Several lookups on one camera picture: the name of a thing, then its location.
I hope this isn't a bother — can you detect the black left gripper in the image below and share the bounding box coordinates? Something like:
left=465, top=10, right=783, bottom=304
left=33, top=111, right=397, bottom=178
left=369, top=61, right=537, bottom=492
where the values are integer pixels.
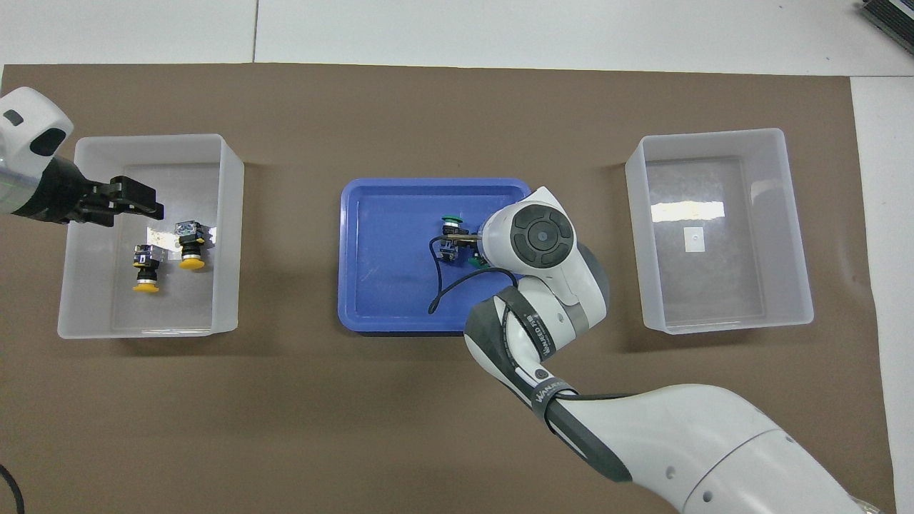
left=14, top=155, right=166, bottom=228

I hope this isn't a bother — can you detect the yellow push button switch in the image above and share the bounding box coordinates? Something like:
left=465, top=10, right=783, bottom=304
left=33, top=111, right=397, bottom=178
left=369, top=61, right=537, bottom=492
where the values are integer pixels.
left=131, top=243, right=162, bottom=294
left=174, top=219, right=209, bottom=271

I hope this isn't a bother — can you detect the translucent white plastic box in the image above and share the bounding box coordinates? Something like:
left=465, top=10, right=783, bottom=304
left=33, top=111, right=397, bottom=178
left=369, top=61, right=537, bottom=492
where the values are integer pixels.
left=57, top=133, right=245, bottom=340
left=626, top=128, right=815, bottom=336

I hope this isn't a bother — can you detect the blue plastic tray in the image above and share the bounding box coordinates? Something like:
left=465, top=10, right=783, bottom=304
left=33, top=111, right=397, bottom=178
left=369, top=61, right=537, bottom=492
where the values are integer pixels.
left=337, top=177, right=537, bottom=336

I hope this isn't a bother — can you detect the brown paper table mat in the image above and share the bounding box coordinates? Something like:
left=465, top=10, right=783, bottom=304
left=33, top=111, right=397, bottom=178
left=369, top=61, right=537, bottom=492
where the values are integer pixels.
left=0, top=63, right=897, bottom=514

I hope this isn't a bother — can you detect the grey ribbed metal device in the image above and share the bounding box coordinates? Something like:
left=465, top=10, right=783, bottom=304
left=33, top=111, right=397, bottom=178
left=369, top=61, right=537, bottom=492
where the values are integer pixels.
left=857, top=0, right=914, bottom=48

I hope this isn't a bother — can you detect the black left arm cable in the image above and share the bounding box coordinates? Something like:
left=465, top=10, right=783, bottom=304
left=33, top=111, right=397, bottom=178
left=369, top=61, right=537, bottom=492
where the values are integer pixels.
left=0, top=463, right=26, bottom=514

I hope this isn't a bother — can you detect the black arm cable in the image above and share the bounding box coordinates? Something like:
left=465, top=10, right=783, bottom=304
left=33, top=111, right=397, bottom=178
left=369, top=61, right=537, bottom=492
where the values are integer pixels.
left=0, top=463, right=26, bottom=514
left=428, top=237, right=519, bottom=316

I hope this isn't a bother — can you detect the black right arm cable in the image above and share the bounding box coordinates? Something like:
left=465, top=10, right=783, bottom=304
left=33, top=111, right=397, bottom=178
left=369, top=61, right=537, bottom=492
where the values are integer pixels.
left=428, top=237, right=519, bottom=316

